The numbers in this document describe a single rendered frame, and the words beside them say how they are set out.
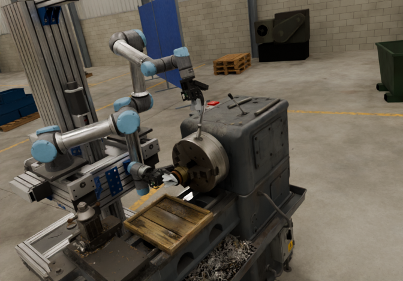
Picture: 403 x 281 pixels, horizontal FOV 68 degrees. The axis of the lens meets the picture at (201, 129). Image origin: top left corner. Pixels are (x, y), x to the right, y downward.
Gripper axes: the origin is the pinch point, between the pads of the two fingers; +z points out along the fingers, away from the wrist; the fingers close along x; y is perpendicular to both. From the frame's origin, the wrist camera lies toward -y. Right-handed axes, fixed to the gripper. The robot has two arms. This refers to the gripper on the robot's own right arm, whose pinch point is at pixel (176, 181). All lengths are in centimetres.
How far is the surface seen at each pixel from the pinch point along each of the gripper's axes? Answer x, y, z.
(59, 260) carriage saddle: -17, 56, -23
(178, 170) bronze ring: 3.6, -3.6, -1.7
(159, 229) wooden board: -19.7, 15.3, -1.7
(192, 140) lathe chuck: 15.2, -16.4, -1.2
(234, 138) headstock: 12.8, -31.2, 14.2
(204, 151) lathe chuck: 10.9, -15.2, 7.0
